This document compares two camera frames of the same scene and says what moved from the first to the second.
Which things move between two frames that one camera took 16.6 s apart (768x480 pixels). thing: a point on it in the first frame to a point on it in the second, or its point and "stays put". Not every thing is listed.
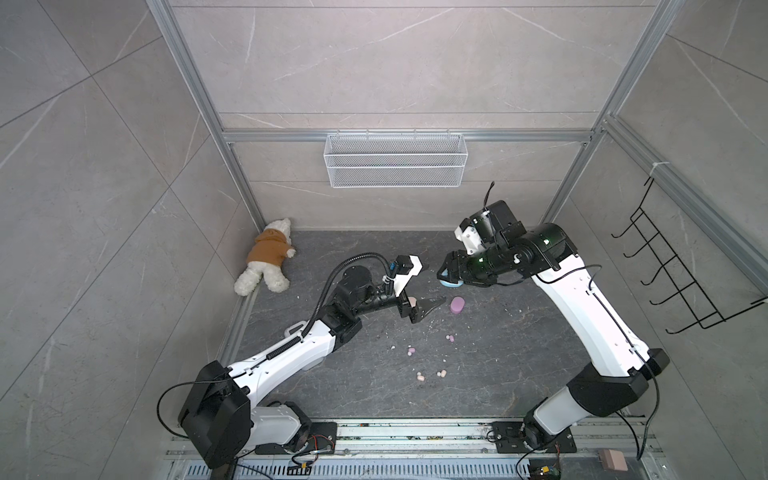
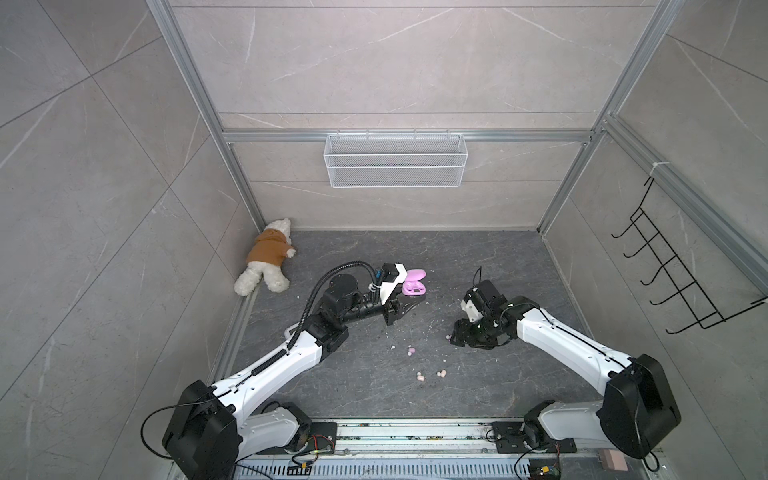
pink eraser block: [613, 459] stays put
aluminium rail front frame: [434, 450] stays put
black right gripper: [456, 266] to [462, 335]
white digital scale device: [295, 328] stays put
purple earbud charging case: [457, 304] to [412, 286]
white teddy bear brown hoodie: [266, 258] stays put
